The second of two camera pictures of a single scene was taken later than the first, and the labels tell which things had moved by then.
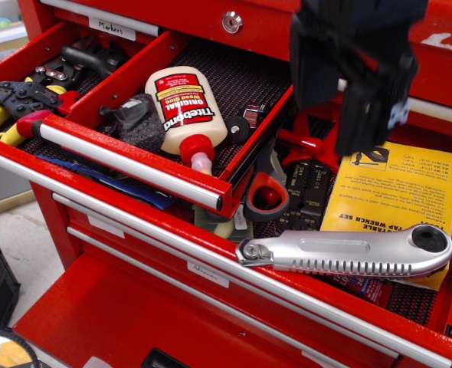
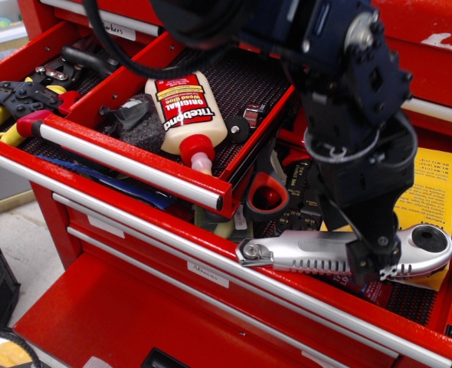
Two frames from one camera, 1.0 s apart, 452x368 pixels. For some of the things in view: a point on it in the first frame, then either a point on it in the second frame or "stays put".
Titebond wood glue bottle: [186, 113] stays put
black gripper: [372, 41] to [361, 169]
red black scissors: [267, 197] stays put
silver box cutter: [351, 252] stays put
